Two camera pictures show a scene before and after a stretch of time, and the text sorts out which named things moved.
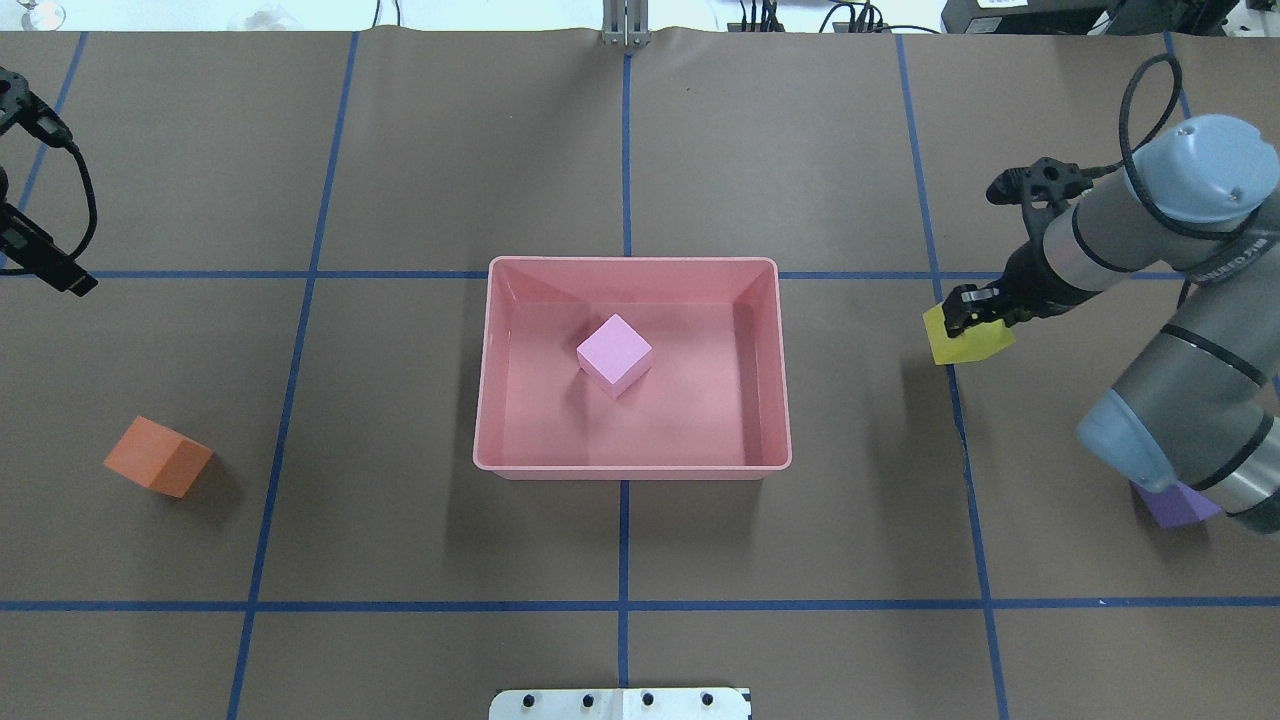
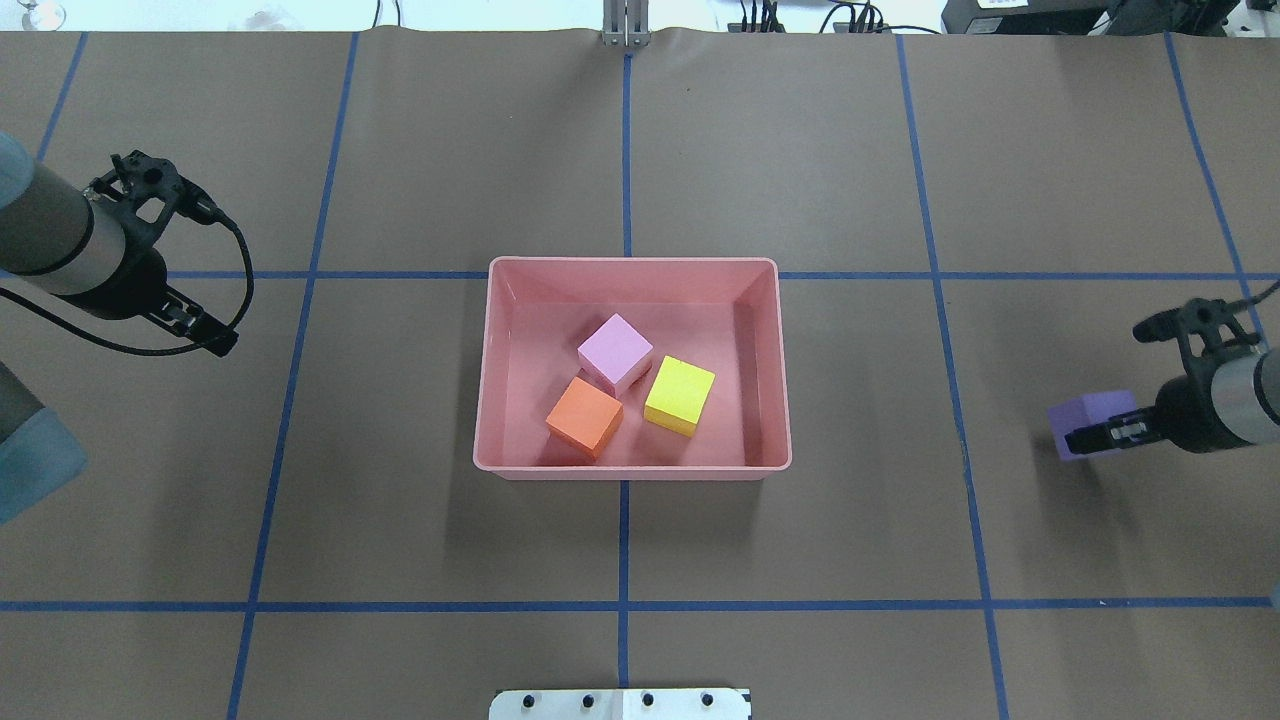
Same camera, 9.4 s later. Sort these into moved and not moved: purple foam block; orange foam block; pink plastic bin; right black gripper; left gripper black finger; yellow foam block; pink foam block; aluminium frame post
Moved: right black gripper; orange foam block; yellow foam block; purple foam block; left gripper black finger
Not moved: aluminium frame post; pink foam block; pink plastic bin
